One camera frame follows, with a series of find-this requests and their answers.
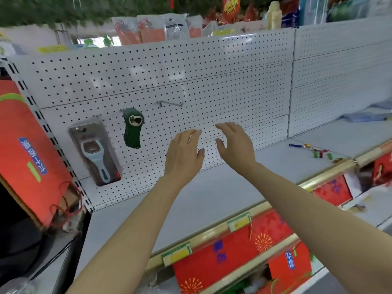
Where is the person's right hand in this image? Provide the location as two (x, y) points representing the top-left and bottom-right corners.
(215, 122), (258, 170)

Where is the person's left hand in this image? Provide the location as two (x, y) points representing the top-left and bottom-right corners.
(164, 129), (205, 183)

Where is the person's right forearm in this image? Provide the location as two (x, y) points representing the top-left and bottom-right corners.
(242, 162), (392, 294)

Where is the person's left forearm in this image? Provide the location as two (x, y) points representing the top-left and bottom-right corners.
(66, 176), (184, 294)

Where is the white metal shelf board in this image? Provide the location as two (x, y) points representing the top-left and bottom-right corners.
(73, 105), (392, 279)

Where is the wide white pegboard panel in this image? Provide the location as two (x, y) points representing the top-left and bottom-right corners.
(6, 27), (296, 212)

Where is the green bottle opener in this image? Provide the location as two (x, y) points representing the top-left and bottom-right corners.
(123, 107), (145, 150)

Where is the green yellow price tag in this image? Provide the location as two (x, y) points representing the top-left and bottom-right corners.
(161, 242), (193, 267)
(227, 212), (252, 233)

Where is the red firework print box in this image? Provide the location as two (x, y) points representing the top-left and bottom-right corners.
(251, 209), (293, 255)

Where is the packaged white bottle opener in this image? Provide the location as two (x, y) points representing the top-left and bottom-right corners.
(69, 117), (122, 187)

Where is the large red gift box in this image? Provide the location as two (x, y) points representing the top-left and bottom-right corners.
(172, 229), (259, 294)

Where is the grey glove packet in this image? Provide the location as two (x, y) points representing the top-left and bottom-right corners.
(162, 13), (190, 41)

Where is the orange glove packet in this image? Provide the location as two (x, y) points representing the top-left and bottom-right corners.
(111, 16), (142, 46)
(137, 14), (166, 43)

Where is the narrow white pegboard panel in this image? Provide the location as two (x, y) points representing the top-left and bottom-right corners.
(287, 14), (392, 139)

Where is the yellow plastic bottle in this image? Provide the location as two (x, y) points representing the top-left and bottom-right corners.
(267, 1), (282, 30)

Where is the red box with blue label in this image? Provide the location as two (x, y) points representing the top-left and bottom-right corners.
(267, 241), (313, 294)

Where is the blue folded cloth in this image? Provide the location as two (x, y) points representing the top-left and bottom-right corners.
(342, 112), (388, 123)

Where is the slotted white shelf upright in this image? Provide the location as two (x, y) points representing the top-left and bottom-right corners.
(6, 60), (94, 213)

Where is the red paper gift bag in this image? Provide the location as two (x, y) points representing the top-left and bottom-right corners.
(0, 79), (84, 231)

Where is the green artificial foliage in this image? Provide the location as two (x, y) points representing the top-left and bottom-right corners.
(0, 0), (173, 28)

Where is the black cart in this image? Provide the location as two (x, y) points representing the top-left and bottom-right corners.
(0, 183), (91, 294)

